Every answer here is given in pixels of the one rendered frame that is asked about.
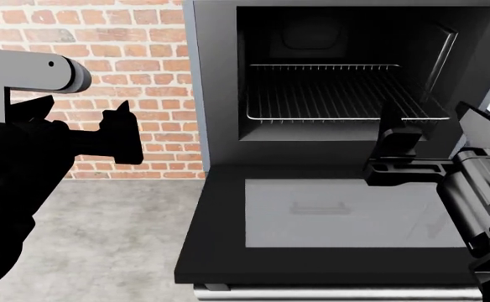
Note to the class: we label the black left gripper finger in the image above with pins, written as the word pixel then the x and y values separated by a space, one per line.
pixel 124 107

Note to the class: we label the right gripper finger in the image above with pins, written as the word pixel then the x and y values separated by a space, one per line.
pixel 392 141
pixel 484 132

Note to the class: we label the black built-in oven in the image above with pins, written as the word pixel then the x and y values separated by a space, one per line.
pixel 220 94

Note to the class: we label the black oven door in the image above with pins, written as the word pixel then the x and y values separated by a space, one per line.
pixel 220 220

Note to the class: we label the grey glass door window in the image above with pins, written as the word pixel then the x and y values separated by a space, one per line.
pixel 333 228

